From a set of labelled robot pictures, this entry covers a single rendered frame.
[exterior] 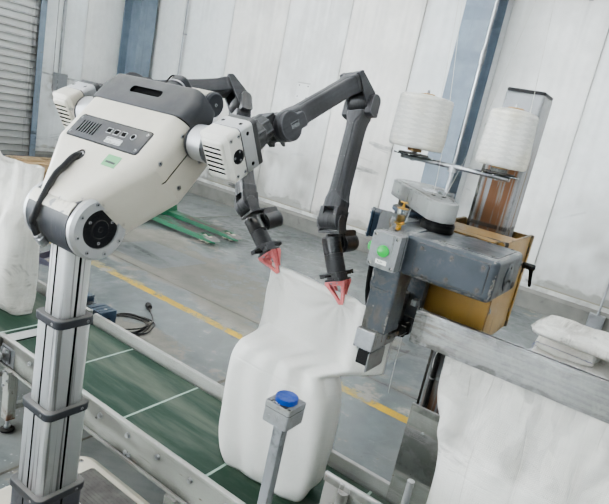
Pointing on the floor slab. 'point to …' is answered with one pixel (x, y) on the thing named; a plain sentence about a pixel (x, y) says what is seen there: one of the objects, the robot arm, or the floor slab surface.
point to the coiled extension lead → (140, 320)
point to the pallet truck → (195, 225)
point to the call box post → (272, 466)
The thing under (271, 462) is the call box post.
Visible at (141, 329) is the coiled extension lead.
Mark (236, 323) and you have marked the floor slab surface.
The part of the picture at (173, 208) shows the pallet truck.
